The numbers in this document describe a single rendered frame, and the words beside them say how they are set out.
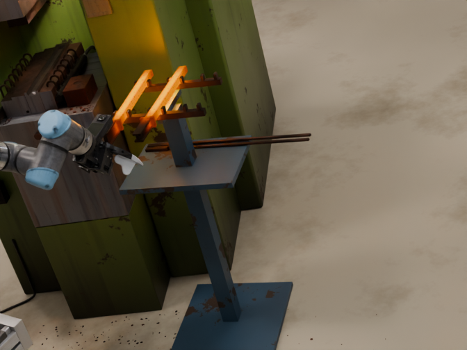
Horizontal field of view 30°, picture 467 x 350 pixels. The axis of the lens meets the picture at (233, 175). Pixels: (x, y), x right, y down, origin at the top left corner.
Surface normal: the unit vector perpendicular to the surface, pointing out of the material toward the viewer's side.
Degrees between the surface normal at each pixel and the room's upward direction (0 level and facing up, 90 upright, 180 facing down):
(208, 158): 0
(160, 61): 90
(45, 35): 90
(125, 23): 90
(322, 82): 0
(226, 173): 0
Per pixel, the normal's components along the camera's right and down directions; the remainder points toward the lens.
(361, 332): -0.22, -0.83
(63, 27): -0.11, 0.54
